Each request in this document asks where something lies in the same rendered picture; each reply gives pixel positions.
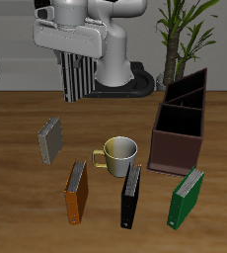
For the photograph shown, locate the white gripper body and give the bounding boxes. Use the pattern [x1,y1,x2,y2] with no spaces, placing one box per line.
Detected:
[32,18,108,60]

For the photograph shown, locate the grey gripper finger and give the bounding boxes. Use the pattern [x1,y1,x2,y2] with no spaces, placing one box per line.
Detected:
[73,53,85,69]
[53,48,65,66]

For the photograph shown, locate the black and white striped book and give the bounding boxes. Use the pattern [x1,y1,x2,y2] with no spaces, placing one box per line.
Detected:
[60,50,97,104]

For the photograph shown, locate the grey book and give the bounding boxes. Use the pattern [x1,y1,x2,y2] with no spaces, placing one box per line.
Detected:
[37,116,65,166]

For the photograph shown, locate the dark brown desk caddy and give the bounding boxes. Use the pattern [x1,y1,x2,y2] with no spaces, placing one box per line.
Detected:
[146,67,208,178]

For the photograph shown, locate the orange book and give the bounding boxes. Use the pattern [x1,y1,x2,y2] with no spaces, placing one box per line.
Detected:
[63,159,90,226]

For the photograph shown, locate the green book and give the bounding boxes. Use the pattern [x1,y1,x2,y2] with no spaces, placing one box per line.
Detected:
[166,165,206,231]

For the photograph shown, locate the green pot plant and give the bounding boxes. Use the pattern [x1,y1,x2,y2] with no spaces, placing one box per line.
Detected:
[154,0,220,92]

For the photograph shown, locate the white and yellow mug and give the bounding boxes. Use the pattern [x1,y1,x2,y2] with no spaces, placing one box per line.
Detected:
[92,135,139,179]

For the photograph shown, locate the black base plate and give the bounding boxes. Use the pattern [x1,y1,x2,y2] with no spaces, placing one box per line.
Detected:
[83,61,156,99]

